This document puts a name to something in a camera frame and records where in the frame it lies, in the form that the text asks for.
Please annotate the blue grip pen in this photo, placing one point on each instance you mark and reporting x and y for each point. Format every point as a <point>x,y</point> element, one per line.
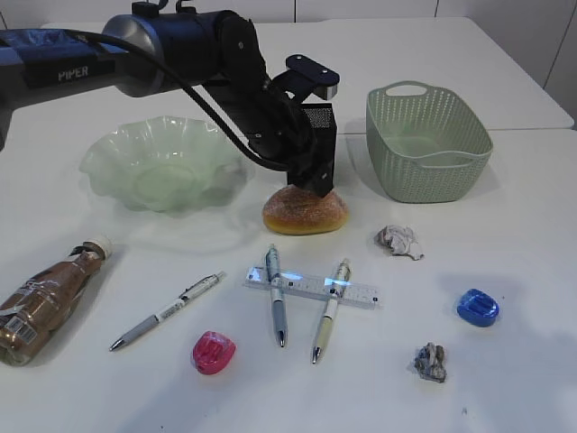
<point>278,310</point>

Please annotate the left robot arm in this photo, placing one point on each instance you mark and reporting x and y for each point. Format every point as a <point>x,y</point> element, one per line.
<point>143,53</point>

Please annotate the green plastic basket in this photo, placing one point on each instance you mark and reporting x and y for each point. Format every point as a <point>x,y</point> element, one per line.
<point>425,143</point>

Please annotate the grey paper ball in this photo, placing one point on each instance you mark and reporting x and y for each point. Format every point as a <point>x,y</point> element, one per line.
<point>429,363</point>

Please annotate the black mesh pen holder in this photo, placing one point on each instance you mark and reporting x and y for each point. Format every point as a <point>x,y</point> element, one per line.
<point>321,118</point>

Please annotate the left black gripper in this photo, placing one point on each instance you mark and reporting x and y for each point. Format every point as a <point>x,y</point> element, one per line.
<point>278,132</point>

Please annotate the transparent plastic ruler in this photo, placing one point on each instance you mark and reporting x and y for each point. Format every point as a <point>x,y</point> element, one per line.
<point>317,287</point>

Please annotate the white paper ball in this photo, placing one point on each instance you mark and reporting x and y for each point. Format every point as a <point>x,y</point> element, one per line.
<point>400,241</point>

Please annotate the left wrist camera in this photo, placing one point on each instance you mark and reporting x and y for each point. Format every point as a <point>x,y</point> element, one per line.
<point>305,76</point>

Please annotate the green wavy glass plate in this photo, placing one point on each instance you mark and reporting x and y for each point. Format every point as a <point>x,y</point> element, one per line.
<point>166,164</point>

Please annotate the brown coffee drink bottle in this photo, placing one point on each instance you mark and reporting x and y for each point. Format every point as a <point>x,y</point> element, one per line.
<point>38,308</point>

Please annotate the pink pencil sharpener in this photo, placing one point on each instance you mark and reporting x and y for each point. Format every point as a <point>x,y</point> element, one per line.
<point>212,352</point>

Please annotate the cream grip pen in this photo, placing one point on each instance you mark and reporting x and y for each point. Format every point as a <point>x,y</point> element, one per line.
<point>331,306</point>

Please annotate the grey grip pen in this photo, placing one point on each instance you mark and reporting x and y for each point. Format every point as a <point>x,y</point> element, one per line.
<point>180,302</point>

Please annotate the blue pencil sharpener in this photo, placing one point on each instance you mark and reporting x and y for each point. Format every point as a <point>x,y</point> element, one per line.
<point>478,308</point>

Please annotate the sugared bread roll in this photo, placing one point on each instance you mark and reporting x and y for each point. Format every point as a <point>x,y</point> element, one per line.
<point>295,211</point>

